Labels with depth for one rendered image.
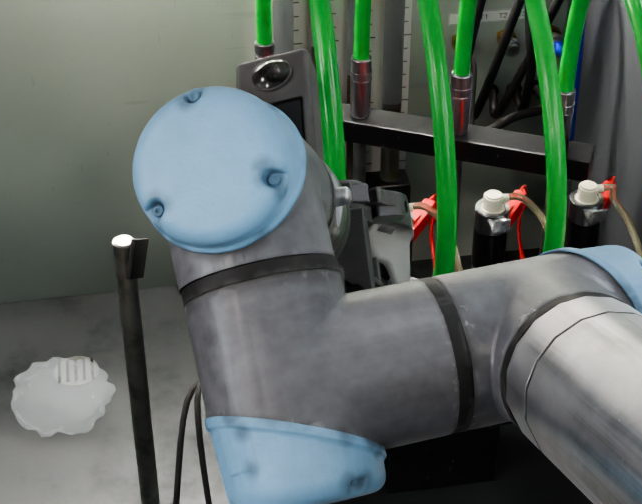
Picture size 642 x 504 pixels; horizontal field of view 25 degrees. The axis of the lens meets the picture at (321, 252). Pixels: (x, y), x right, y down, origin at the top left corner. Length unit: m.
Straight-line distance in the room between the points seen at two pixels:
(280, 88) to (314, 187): 0.19
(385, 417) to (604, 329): 0.11
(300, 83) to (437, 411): 0.27
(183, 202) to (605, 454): 0.21
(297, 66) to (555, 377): 0.32
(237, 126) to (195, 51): 0.76
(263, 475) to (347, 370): 0.06
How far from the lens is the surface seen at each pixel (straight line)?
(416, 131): 1.29
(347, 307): 0.66
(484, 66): 1.45
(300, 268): 0.65
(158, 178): 0.65
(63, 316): 1.53
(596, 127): 1.40
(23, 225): 1.50
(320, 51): 0.92
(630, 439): 0.56
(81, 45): 1.38
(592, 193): 1.21
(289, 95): 0.85
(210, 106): 0.65
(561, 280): 0.67
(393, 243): 0.93
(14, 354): 1.49
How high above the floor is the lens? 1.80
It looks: 38 degrees down
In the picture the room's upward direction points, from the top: straight up
